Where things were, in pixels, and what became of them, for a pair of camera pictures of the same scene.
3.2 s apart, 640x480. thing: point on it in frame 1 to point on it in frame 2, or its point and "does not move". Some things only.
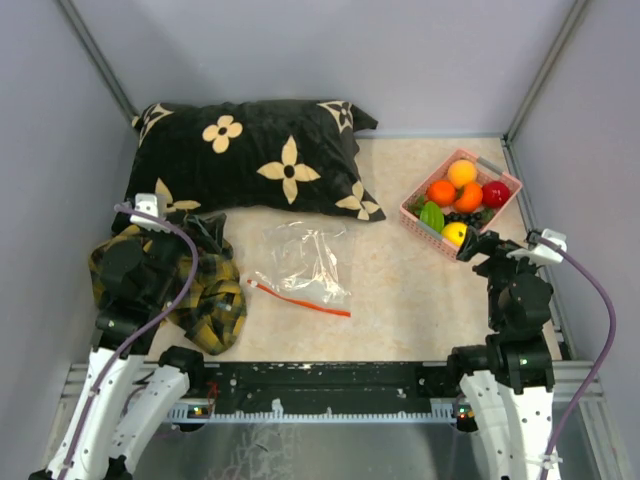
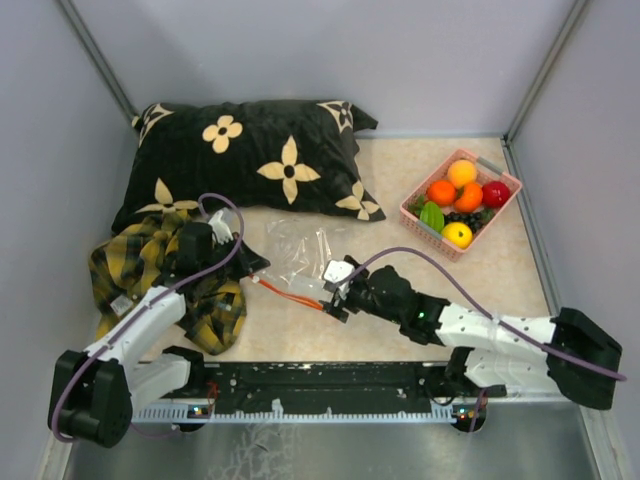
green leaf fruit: (432, 214) does not move
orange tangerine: (441, 192) does not move
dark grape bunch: (472, 220) does not move
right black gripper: (487, 242) to (339, 313)
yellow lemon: (454, 232) does not move
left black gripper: (173, 234) to (247, 262)
